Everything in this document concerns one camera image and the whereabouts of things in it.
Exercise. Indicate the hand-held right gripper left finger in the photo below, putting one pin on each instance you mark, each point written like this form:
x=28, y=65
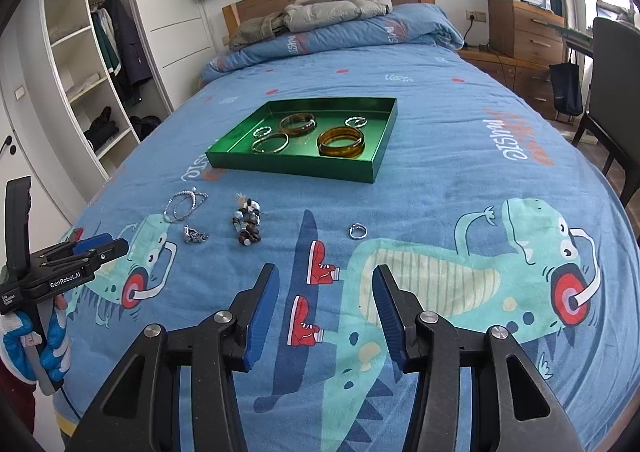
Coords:
x=260, y=322

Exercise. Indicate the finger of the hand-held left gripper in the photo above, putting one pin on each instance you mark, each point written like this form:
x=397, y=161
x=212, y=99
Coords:
x=92, y=242
x=112, y=248

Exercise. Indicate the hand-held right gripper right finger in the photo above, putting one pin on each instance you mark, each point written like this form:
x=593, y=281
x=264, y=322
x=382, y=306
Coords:
x=390, y=322

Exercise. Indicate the large thin silver bangle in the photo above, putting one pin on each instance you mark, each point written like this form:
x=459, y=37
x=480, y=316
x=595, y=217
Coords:
x=267, y=152

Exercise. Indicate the green rectangular tray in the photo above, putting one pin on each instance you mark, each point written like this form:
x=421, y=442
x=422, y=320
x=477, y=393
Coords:
x=302, y=156

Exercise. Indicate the amber bangle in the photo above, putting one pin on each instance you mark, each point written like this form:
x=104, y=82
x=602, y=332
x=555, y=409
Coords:
x=340, y=151

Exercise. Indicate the dark brown bangle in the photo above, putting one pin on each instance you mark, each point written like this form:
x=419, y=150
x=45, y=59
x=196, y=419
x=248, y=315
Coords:
x=298, y=131

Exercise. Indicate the person's left forearm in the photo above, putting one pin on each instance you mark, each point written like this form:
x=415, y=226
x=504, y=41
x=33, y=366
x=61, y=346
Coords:
x=15, y=402

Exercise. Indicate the person's left hand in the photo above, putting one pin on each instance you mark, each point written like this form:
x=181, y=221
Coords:
x=12, y=342

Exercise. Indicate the black bag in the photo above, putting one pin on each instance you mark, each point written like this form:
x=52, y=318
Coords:
x=145, y=126
x=100, y=130

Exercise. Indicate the blue dinosaur print bed sheet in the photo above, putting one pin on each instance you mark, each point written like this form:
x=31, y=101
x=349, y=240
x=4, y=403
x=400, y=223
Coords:
x=450, y=182

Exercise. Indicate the folded white clothes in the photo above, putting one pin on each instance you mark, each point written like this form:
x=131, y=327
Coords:
x=85, y=85

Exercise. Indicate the hanging dark clothes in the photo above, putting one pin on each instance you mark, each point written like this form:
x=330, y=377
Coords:
x=125, y=47

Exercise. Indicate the white open shelf unit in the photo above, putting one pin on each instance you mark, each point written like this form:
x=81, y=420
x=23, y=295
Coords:
x=75, y=32

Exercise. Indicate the white wardrobe doors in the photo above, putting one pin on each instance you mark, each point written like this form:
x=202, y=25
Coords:
x=165, y=7

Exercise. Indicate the olive fleece jacket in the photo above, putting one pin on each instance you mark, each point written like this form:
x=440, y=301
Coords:
x=255, y=30

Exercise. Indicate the low wooden nightstand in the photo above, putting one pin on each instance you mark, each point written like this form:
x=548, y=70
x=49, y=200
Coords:
x=520, y=77

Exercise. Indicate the wooden headboard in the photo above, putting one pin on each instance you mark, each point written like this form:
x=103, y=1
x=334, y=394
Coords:
x=260, y=2

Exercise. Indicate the folded blue duvet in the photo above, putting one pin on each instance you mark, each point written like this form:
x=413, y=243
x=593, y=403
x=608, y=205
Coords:
x=350, y=37

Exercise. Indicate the dark tote bag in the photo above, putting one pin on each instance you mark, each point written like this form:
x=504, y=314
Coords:
x=567, y=87

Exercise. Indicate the grey puffer jacket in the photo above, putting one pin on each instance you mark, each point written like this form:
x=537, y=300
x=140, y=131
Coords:
x=335, y=7

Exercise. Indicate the wooden drawer chest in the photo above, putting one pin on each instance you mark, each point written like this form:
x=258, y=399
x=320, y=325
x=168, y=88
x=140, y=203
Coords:
x=525, y=32

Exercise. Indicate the dark chair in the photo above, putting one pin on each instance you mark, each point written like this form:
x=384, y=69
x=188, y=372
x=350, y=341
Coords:
x=615, y=82

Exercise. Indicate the glass desk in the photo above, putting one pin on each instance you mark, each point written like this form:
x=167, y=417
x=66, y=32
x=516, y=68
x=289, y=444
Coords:
x=577, y=38

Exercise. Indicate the wall light switch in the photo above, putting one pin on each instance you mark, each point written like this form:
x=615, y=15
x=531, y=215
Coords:
x=19, y=93

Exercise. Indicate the wall power socket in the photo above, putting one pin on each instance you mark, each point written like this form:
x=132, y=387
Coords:
x=476, y=16

